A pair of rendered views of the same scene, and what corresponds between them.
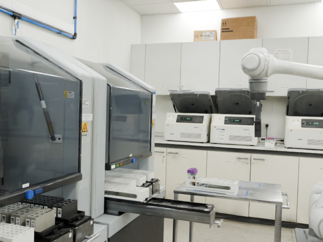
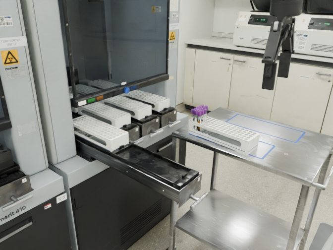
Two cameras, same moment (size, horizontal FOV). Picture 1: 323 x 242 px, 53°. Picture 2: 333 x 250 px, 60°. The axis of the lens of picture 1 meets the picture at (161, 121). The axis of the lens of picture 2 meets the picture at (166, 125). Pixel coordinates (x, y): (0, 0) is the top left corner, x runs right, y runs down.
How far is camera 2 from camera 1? 0.87 m
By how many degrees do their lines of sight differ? 29
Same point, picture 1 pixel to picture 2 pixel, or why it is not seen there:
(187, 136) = (258, 41)
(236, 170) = (312, 88)
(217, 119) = (300, 22)
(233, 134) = (317, 42)
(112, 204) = (83, 147)
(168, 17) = not seen: outside the picture
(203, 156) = not seen: hidden behind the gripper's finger
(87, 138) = (20, 71)
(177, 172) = (242, 82)
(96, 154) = (47, 90)
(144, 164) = (161, 89)
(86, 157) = (24, 96)
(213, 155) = not seen: hidden behind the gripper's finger
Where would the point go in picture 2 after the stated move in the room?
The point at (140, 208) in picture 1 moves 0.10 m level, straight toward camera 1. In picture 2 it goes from (108, 159) to (95, 172)
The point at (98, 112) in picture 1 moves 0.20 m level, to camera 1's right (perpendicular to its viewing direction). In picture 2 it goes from (40, 32) to (90, 36)
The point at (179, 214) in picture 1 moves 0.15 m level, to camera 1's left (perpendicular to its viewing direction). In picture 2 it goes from (145, 179) to (109, 171)
